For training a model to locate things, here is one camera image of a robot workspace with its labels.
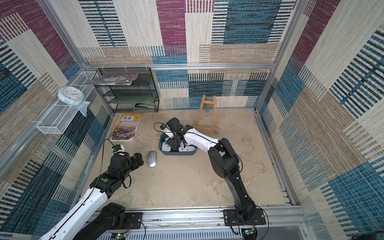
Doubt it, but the teal storage box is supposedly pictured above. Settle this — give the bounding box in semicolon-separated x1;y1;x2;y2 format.
159;133;197;156

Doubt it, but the white slim mouse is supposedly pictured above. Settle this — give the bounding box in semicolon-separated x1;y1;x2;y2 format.
179;145;196;152

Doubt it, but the silver mouse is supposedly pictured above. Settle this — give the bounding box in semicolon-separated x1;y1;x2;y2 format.
147;151;157;168

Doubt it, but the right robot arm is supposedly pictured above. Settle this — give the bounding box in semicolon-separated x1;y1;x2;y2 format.
160;118;257;223

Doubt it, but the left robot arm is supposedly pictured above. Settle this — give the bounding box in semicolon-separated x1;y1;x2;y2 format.
40;151;144;240

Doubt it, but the white mouse upside down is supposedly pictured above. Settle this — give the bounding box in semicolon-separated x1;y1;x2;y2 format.
161;142;172;152

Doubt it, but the yellow textbook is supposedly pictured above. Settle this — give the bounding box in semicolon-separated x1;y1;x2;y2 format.
110;113;143;142

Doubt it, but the wooden mini easel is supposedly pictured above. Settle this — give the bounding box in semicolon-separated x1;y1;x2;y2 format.
193;95;221;135

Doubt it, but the magazine on shelf top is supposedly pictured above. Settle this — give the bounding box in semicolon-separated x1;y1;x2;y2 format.
86;74;139;86

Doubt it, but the white round clock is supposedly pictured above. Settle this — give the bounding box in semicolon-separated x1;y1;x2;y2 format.
58;86;85;106

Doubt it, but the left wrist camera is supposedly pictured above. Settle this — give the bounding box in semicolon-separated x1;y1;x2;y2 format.
113;145;125;154

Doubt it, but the black wire mesh shelf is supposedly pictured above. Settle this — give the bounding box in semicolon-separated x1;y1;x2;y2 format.
95;68;160;114

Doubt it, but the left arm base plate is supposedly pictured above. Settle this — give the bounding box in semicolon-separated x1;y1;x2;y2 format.
122;212;143;230

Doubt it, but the white wire wall basket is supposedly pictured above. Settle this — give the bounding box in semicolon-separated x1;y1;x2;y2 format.
37;71;96;135

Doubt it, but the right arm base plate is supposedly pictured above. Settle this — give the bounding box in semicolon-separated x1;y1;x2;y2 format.
223;208;267;227

